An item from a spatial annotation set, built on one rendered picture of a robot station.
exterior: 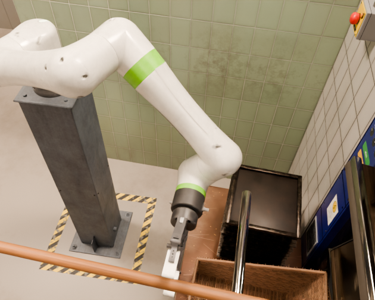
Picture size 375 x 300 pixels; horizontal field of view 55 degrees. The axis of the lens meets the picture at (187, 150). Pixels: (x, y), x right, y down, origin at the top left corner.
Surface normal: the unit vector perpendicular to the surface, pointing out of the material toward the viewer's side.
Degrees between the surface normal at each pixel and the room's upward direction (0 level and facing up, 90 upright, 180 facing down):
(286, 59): 90
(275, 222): 0
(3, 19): 90
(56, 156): 90
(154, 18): 90
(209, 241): 0
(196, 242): 0
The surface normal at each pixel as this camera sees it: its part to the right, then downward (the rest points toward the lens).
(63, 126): -0.15, 0.76
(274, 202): 0.03, -0.64
